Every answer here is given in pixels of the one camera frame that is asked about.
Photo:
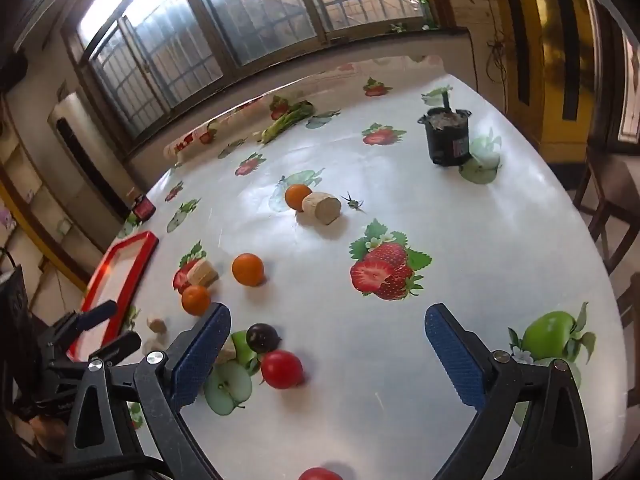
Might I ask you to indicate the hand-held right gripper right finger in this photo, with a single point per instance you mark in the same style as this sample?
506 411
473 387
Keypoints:
450 355

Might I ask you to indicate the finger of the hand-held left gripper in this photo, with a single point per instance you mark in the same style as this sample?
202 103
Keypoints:
97 311
120 345

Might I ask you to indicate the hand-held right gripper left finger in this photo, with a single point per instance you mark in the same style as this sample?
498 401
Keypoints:
200 355

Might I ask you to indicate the orange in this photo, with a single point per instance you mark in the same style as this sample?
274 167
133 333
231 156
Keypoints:
195 300
247 269
297 196

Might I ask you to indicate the dark purple plum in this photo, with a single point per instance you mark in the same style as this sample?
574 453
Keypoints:
262 337

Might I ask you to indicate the red-rimmed plastic tray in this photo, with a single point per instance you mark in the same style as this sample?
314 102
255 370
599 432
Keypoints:
145 249

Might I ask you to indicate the red tomato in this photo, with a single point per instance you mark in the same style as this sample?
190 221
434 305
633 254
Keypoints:
320 474
281 369

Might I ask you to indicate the large beige sugarcane piece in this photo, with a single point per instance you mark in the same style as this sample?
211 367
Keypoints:
322 208

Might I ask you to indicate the person's left hand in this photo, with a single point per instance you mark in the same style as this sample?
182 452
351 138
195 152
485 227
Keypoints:
47 432

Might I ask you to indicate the black cylinder with red label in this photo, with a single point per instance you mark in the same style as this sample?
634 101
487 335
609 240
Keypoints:
142 208

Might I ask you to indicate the fruit-print plastic tablecloth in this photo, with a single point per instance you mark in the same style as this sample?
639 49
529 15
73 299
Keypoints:
400 210

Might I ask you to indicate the small green stem scrap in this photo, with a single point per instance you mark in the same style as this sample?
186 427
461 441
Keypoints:
352 203

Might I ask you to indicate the white standing air conditioner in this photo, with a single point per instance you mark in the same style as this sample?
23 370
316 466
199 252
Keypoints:
75 130

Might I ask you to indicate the black plastic plant pot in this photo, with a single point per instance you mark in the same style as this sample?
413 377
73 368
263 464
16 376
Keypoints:
446 140

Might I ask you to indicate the wooden chair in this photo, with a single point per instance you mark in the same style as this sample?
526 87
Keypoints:
612 170

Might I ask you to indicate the green lettuce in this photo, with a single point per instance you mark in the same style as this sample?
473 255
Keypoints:
287 119

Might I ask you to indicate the metal-framed barred window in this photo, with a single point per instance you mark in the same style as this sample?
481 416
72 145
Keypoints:
225 10

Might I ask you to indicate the green windowsill plant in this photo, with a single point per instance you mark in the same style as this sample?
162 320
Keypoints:
429 17

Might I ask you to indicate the wooden wall shelf unit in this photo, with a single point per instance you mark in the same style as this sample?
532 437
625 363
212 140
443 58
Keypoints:
37 230

